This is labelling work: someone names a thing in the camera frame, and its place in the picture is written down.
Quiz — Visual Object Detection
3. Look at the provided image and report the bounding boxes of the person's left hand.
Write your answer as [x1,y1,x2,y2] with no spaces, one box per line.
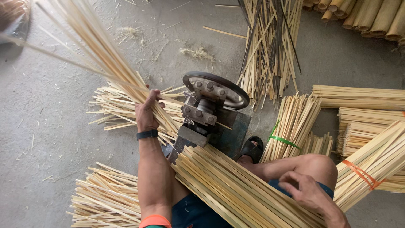
[135,84,166,133]

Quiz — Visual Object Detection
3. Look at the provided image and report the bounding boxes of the person's right hand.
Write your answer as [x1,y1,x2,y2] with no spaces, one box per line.
[278,171,332,215]

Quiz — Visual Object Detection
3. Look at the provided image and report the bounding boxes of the bundle of thin bamboo strips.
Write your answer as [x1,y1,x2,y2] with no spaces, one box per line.
[0,0,233,146]

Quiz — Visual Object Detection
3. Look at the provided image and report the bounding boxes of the wide bundle of bamboo slats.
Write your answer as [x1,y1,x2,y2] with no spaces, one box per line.
[171,144,327,228]

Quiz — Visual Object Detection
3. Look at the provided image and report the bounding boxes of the black wristband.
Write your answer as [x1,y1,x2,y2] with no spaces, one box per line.
[136,129,159,141]

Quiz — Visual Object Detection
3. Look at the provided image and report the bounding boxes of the loose pile of split bamboo strips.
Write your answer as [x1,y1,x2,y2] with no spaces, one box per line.
[86,71,188,146]

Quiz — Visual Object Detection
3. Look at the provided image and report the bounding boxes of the person's right leg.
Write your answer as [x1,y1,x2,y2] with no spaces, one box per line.
[237,141,338,192]

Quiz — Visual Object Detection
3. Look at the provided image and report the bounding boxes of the small short bamboo strip bundle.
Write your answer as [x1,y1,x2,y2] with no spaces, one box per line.
[299,131,334,157]

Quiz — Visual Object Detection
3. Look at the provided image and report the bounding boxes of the black sandal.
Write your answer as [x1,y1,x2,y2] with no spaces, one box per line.
[239,136,264,164]

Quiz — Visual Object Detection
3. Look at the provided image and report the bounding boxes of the metal bamboo splitting machine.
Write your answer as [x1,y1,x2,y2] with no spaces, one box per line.
[161,71,252,165]

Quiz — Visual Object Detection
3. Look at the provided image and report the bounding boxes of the tuft of bamboo fibre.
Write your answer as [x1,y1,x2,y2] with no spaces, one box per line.
[116,26,146,45]
[179,46,216,62]

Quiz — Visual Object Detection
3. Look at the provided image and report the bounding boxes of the stacked bamboo slat bundles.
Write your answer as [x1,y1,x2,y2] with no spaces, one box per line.
[336,107,405,194]

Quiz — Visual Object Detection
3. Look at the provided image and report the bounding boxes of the black machine handwheel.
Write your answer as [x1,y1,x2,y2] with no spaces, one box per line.
[182,71,250,110]

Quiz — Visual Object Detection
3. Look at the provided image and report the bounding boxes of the heap of pale bamboo strips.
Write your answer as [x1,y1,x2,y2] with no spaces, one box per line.
[66,162,142,228]

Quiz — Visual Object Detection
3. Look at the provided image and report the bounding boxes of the long flat bamboo slat bundle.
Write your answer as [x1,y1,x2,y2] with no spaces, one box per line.
[311,84,405,111]

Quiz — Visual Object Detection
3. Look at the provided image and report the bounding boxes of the orange sleeve cuff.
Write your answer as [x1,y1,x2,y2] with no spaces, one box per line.
[139,214,172,228]

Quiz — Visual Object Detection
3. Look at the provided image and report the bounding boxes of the dark blue shorts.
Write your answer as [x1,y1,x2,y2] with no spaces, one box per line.
[171,179,335,228]

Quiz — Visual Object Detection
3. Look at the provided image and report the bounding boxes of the single loose bamboo strip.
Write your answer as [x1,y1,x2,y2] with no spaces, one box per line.
[202,26,247,40]

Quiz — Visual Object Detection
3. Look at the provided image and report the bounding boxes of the pile of dark bamboo offcuts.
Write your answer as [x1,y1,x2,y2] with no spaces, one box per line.
[236,0,305,111]

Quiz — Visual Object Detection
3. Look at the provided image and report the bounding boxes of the clear plastic bag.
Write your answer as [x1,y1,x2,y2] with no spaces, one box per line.
[0,0,33,45]

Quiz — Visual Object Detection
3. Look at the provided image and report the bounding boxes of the stack of round bamboo poles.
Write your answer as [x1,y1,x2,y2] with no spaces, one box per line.
[301,0,405,46]

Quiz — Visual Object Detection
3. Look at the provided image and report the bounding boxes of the orange plastic strap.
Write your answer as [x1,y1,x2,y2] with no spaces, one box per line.
[342,159,387,191]

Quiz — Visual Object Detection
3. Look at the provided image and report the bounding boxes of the green plastic strap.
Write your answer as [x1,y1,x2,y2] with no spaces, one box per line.
[267,120,302,151]

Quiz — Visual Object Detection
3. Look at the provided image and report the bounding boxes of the bamboo bundle with green strap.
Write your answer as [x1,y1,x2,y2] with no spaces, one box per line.
[259,92,324,164]

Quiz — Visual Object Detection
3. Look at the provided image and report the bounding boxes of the bamboo bundle with orange strap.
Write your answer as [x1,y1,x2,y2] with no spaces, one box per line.
[333,120,405,213]

